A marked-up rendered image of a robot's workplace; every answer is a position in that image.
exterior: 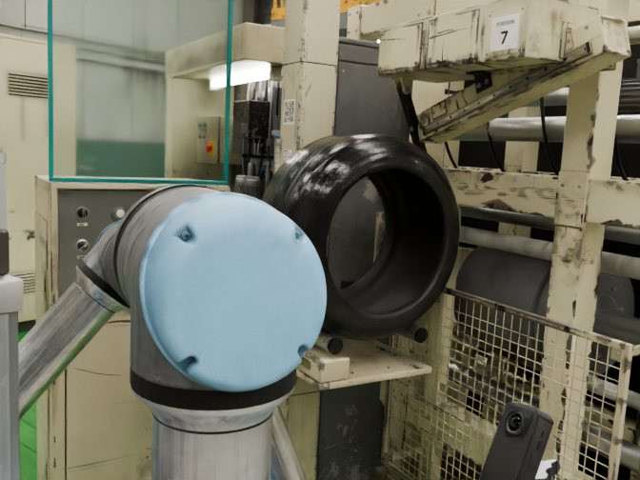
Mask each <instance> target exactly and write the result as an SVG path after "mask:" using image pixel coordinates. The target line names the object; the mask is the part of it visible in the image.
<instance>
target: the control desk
mask: <svg viewBox="0 0 640 480"><path fill-rule="evenodd" d="M34 177H35V213H34V226H35V316H36V323H37V322H38V321H39V320H40V319H41V318H42V317H43V316H44V315H45V314H46V312H47V311H48V310H49V309H50V308H51V307H52V306H53V305H54V304H55V303H56V301H57V300H58V299H59V298H60V297H61V296H62V295H63V294H64V293H65V292H66V290H67V289H68V288H69V287H70V286H71V285H72V284H73V283H74V282H75V281H76V278H77V274H76V266H77V265H78V264H79V263H80V262H81V261H82V260H83V258H84V257H85V256H86V255H87V254H88V253H89V252H90V251H91V250H92V249H93V247H94V246H95V245H96V242H97V239H98V237H99V235H100V234H101V232H102V231H103V230H104V229H105V228H106V227H108V226H109V225H111V224H112V223H114V222H117V221H119V220H122V218H123V217H124V215H125V214H126V212H127V211H128V210H129V209H130V207H131V206H133V205H134V204H135V203H136V202H137V201H138V200H139V199H141V198H142V197H143V196H145V195H147V194H149V193H150V192H152V191H154V190H157V189H160V188H163V187H167V186H171V185H179V184H154V183H104V182H54V181H49V176H48V175H35V176H34ZM36 408H37V480H151V439H152V411H151V410H150V409H149V408H148V407H147V406H146V405H144V404H143V403H142V402H141V401H139V400H138V399H137V398H136V397H135V396H134V395H133V394H132V392H131V390H130V310H120V311H117V312H116V313H115V314H114V315H113V316H112V317H111V318H110V320H109V321H108V322H107V323H106V324H105V325H104V326H103V327H102V329H100V331H98V332H97V333H96V334H95V335H94V337H93V338H92V339H91V340H90V341H89V342H88V344H87V345H86V346H85V347H84V348H83V349H82V350H81V351H80V352H79V353H78V355H77V356H76V357H75V358H74V359H73V360H72V361H71V362H70V364H69V365H68V366H67V367H66V368H65V369H64V370H63V371H62V373H61V374H60V375H59V376H58V377H57V378H56V379H55V380H54V382H53V383H52V384H51V385H50V386H49V387H48V388H47V390H46V391H45V392H44V393H43V394H42V395H41V396H40V397H39V398H38V400H37V401H36Z"/></svg>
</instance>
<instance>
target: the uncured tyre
mask: <svg viewBox="0 0 640 480"><path fill-rule="evenodd" d="M366 176H367V177H368V178H369V180H371V182H372V184H373V185H374V186H375V187H376V189H377V190H378V192H379V194H380V197H381V199H382V202H383V206H384V210H385V217H386V228H385V236H384V240H383V244H382V247H381V249H380V252H379V254H378V256H377V258H376V260H375V261H374V263H373V264H372V266H371V267H370V269H369V270H368V271H367V272H366V273H365V274H364V275H363V276H362V277H361V278H360V279H359V280H357V281H356V282H355V283H353V284H351V285H350V286H348V287H345V288H343V289H340V290H337V288H336V287H335V285H334V283H333V281H332V278H331V276H330V270H329V265H328V258H327V241H328V234H329V229H330V223H331V220H332V217H333V215H334V213H335V211H336V209H337V207H338V205H339V203H340V202H341V200H342V199H343V197H344V196H345V195H346V193H347V192H348V191H349V190H350V189H351V188H352V187H353V186H354V185H355V184H356V183H357V182H359V181H360V180H361V179H363V178H364V177H366ZM261 201H263V202H265V203H267V204H268V205H270V206H272V207H273V208H275V209H276V210H278V211H280V212H281V213H283V214H284V215H286V216H287V217H288V218H289V219H290V220H292V221H293V222H294V223H295V224H296V225H297V226H298V227H299V228H300V229H301V230H302V231H303V232H304V233H305V234H306V235H307V236H308V238H309V240H310V241H311V242H312V244H313V246H314V247H315V249H316V251H317V253H318V256H319V258H320V261H321V264H322V267H323V270H324V273H325V278H326V286H327V305H326V312H325V317H324V321H323V325H322V328H321V329H322V330H325V331H327V332H329V333H331V334H333V335H336V336H339V337H342V338H346V339H351V340H376V339H382V338H386V337H389V336H392V335H394V334H396V333H399V332H401V331H403V330H405V329H407V328H408V327H410V326H411V325H413V324H414V323H416V322H417V321H418V320H419V319H420V318H422V317H423V316H424V315H425V314H426V313H427V312H428V311H429V310H430V308H431V307H432V306H433V305H434V303H435V302H436V301H437V299H438V298H439V296H440V295H441V293H442V292H443V290H444V288H445V286H446V285H447V283H448V281H449V279H450V275H451V273H452V270H453V267H454V264H455V260H456V256H457V252H458V246H459V236H460V221H459V212H458V207H457V202H456V198H455V195H454V192H453V189H452V187H451V184H450V181H449V179H448V177H447V175H446V174H445V173H444V171H443V170H442V169H441V167H440V166H439V165H438V163H437V162H436V161H435V160H434V159H433V158H432V157H431V156H430V155H429V154H428V153H426V152H425V151H424V150H422V149H421V148H419V147H417V146H415V145H414V144H412V143H411V142H409V141H407V140H404V139H402V138H399V137H396V136H392V135H386V134H335V135H331V136H327V137H323V138H320V139H318V140H315V141H313V142H311V143H309V144H307V145H306V146H305V147H304V148H302V149H300V150H298V151H297V152H296V153H294V154H293V155H292V156H291V157H290V158H288V159H287V160H286V161H285V162H284V163H283V164H282V166H281V167H280V168H279V169H278V170H277V172H276V173H275V174H274V175H273V176H272V178H271V180H270V182H269V184H268V186H267V188H266V190H265V192H264V194H263V197H262V199H261Z"/></svg>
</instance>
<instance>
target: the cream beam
mask: <svg viewBox="0 0 640 480"><path fill-rule="evenodd" d="M598 11H599V9H596V8H592V7H588V6H584V5H579V4H575V3H572V2H568V1H563V0H498V1H494V2H490V3H487V4H483V5H478V6H474V7H470V8H466V9H462V10H455V11H451V12H447V13H443V14H439V15H435V16H431V17H427V18H423V19H419V20H415V21H411V22H407V23H403V24H399V25H395V26H391V27H387V28H382V29H380V44H379V59H378V76H384V77H398V76H408V77H415V78H417V79H416V80H415V81H422V82H431V83H447V82H456V81H466V80H474V75H468V74H466V71H474V70H484V71H487V72H490V74H492V73H494V72H495V71H500V70H517V69H525V68H534V67H542V66H550V65H559V64H560V63H562V61H563V59H564V54H565V47H566V38H567V32H568V31H570V30H573V29H574V28H576V27H578V26H580V25H582V24H583V23H585V22H587V21H589V20H591V19H592V18H593V17H595V16H597V15H598ZM518 12H520V21H519V31H518V43H517V48H514V49H508V50H496V51H490V37H491V25H492V18H496V17H500V16H505V15H510V14H515V13H518Z"/></svg>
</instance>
